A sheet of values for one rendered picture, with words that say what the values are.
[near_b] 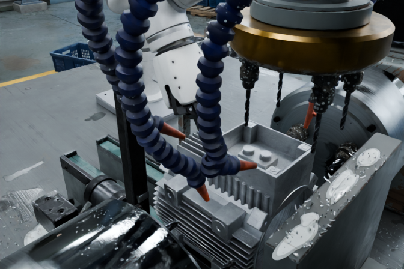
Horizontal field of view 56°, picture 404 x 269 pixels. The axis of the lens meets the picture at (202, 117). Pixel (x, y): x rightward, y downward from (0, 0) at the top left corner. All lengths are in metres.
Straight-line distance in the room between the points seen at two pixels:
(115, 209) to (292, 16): 0.27
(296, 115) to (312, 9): 0.39
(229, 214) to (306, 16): 0.28
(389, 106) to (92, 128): 0.93
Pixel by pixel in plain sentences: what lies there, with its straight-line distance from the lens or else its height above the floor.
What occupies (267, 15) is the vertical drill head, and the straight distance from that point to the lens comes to 0.41.
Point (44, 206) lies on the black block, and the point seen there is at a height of 0.86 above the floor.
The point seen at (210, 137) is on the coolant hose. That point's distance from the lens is 0.35.
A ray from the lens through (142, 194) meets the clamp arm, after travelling 0.56.
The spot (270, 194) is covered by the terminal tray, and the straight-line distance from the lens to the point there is 0.51.
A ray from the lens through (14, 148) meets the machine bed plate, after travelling 1.31.
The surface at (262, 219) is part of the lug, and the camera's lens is 0.51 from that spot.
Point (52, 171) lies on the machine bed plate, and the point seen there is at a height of 0.80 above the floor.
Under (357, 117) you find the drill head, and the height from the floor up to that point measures 1.13.
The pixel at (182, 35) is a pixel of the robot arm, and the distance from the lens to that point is 0.67.
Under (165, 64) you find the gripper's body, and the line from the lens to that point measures 0.66.
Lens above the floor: 1.43
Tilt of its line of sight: 28 degrees down
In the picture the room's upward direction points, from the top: straight up
